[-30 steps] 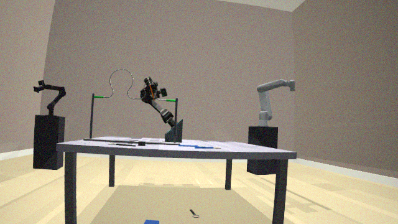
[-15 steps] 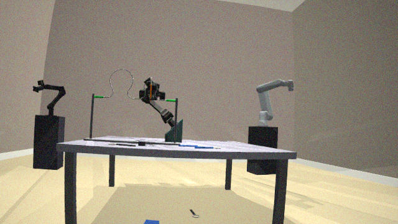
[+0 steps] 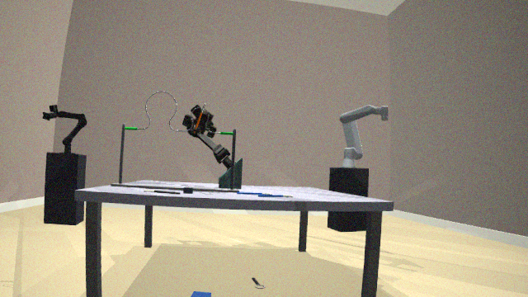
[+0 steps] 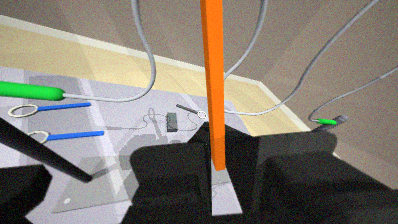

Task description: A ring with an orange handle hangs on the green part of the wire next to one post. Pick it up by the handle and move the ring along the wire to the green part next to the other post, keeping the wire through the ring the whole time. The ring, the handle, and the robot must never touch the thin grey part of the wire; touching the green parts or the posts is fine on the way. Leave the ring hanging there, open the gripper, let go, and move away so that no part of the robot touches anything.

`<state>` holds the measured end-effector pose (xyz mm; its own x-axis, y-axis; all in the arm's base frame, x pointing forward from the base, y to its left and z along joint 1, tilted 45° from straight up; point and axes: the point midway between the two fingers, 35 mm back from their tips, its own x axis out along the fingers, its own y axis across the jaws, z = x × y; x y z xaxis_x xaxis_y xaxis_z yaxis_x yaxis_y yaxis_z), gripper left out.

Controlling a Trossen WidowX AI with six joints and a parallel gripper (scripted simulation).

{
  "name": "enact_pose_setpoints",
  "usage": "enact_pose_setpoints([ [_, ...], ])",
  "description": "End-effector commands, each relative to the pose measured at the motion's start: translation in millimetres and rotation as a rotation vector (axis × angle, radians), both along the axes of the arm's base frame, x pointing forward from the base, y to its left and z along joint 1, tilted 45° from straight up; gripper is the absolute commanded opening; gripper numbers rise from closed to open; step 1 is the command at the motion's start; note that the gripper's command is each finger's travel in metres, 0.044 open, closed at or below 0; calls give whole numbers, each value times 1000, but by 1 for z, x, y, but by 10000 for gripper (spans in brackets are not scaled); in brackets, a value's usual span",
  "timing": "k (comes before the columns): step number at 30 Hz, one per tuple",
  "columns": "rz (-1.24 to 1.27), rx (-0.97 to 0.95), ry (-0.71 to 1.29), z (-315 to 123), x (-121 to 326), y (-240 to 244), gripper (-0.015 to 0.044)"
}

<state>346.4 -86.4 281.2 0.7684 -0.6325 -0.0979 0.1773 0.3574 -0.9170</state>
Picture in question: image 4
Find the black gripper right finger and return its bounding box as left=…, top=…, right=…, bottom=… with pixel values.
left=224, top=124, right=337, bottom=213

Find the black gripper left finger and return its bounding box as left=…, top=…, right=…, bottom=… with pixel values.
left=130, top=121, right=212, bottom=215

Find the blue handle with white loop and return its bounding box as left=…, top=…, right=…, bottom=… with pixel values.
left=8, top=103, right=90, bottom=117
left=27, top=131, right=104, bottom=144

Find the orange handle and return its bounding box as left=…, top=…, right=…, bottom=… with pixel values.
left=200, top=0, right=225, bottom=171

